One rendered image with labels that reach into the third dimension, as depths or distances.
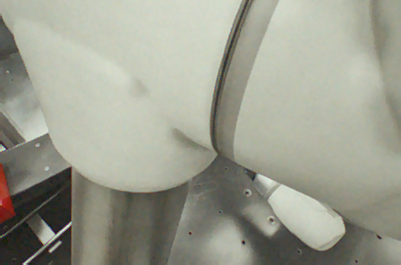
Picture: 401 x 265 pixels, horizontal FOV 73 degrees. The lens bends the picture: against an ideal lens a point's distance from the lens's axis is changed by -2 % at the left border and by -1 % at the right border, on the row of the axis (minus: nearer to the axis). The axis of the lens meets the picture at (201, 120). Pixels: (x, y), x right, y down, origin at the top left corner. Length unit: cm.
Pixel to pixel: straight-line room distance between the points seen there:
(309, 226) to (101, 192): 50
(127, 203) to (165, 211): 3
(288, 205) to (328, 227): 9
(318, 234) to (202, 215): 35
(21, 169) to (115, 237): 57
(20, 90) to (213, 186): 66
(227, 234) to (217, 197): 11
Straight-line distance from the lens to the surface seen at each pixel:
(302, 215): 64
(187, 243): 83
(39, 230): 81
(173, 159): 15
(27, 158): 80
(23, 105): 94
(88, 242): 25
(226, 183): 91
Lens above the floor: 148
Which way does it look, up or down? 50 degrees down
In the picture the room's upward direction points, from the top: straight up
